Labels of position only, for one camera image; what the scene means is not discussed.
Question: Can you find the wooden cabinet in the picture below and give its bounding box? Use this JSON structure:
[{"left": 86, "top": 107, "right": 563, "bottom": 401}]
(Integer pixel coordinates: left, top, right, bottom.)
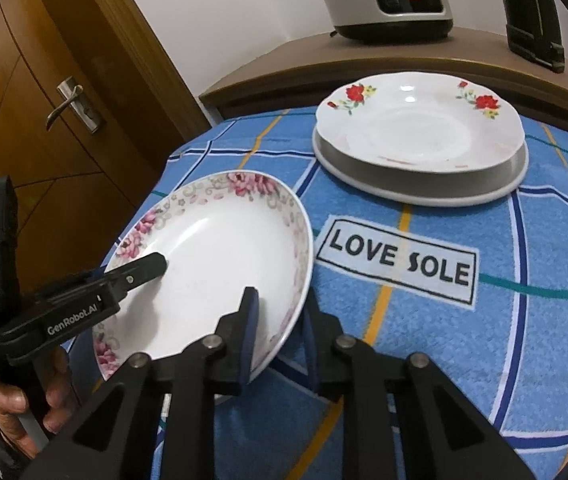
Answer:
[{"left": 199, "top": 25, "right": 568, "bottom": 133}]

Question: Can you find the person's left hand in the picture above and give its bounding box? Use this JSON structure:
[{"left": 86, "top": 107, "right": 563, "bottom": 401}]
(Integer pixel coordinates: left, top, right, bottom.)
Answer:
[{"left": 0, "top": 347, "right": 82, "bottom": 461}]

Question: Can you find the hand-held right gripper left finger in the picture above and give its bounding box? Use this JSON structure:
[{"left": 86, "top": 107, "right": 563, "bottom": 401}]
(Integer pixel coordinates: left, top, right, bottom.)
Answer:
[{"left": 24, "top": 286, "right": 261, "bottom": 480}]

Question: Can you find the red floral plate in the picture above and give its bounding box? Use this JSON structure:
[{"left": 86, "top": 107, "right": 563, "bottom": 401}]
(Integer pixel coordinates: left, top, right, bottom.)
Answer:
[{"left": 315, "top": 73, "right": 525, "bottom": 171}]

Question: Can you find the metal door handle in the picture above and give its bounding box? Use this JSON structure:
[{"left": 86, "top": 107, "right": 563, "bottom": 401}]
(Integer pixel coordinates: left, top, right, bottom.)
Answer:
[{"left": 45, "top": 76, "right": 102, "bottom": 135}]

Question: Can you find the white black rice cooker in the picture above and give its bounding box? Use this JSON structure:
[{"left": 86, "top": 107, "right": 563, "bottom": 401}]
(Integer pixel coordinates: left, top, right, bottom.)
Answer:
[{"left": 301, "top": 0, "right": 454, "bottom": 42}]

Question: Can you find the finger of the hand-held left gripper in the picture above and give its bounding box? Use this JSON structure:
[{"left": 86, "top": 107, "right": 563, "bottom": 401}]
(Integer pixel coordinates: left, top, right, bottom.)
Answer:
[{"left": 106, "top": 252, "right": 169, "bottom": 306}]

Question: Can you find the blue plaid cloth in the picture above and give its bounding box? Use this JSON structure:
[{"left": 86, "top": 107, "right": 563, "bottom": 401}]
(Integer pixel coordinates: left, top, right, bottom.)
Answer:
[{"left": 61, "top": 105, "right": 568, "bottom": 480}]

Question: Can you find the black thermos flask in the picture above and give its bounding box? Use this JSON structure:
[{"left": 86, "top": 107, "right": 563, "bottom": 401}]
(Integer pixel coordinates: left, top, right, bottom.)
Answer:
[{"left": 490, "top": 0, "right": 565, "bottom": 72}]

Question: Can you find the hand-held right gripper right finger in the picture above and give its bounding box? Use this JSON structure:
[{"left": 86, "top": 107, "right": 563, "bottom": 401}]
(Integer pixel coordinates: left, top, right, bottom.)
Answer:
[{"left": 300, "top": 296, "right": 537, "bottom": 480}]

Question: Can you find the pink floral plate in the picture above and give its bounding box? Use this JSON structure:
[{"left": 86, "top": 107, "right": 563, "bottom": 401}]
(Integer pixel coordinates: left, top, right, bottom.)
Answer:
[{"left": 93, "top": 170, "right": 313, "bottom": 382}]

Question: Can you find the grey white plate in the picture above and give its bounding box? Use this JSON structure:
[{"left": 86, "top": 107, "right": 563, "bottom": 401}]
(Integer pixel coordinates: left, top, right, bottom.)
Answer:
[{"left": 312, "top": 130, "right": 529, "bottom": 207}]

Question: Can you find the wooden door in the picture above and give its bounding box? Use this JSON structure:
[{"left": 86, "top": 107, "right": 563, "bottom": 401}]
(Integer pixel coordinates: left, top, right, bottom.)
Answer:
[{"left": 0, "top": 0, "right": 185, "bottom": 321}]

